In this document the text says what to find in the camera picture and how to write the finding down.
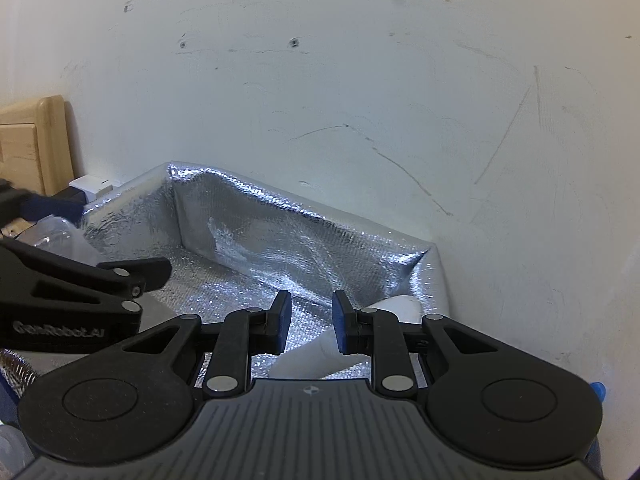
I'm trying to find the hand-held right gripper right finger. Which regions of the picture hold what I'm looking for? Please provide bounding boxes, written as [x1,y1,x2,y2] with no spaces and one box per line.
[332,290,507,394]

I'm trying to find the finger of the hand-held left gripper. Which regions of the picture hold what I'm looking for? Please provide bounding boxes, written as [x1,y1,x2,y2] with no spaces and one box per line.
[0,239,173,313]
[0,178,85,224]

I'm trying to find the small white box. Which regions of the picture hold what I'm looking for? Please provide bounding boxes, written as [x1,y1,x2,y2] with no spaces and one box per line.
[69,175,121,204]

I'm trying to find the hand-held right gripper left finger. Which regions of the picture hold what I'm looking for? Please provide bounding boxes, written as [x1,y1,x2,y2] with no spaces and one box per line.
[120,290,292,394]

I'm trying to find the clear plastic bottle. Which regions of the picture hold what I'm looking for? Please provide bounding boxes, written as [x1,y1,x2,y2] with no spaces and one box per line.
[27,215,107,267]

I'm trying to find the wooden headboard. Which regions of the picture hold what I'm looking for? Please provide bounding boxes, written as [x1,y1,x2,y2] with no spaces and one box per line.
[0,95,77,202]

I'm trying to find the silver insulated bag blue trim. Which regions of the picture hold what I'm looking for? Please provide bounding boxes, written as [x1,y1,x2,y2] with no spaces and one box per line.
[0,161,446,428]

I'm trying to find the white foam block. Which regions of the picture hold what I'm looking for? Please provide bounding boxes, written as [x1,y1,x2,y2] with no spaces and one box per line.
[269,296,427,381]

